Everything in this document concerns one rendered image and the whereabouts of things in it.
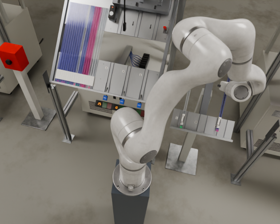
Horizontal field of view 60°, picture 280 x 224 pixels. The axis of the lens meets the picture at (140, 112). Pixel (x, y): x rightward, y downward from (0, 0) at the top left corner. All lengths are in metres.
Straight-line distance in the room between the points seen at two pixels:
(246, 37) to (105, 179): 1.51
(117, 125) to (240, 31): 0.51
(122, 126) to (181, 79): 0.28
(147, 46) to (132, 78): 0.63
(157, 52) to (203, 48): 1.33
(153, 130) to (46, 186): 1.38
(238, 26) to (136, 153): 0.51
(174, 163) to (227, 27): 1.45
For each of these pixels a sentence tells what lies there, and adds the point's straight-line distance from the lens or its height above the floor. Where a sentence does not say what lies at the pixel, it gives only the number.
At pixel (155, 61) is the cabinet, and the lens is 1.94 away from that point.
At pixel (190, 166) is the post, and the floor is 0.01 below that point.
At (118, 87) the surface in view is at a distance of 1.52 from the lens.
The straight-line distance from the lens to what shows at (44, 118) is 2.41.
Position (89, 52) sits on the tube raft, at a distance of 1.58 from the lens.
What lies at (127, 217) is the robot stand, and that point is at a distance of 1.53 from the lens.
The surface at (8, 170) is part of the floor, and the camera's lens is 2.22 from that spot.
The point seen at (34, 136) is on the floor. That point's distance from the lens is 2.33.
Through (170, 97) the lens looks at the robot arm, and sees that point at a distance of 0.77.
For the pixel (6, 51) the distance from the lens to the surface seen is 1.90.
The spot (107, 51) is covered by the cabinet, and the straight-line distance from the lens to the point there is 2.02.
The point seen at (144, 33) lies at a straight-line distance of 1.55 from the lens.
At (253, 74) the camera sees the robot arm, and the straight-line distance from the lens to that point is 1.05.
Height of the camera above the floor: 1.82
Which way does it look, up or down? 50 degrees down
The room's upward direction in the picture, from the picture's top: 4 degrees clockwise
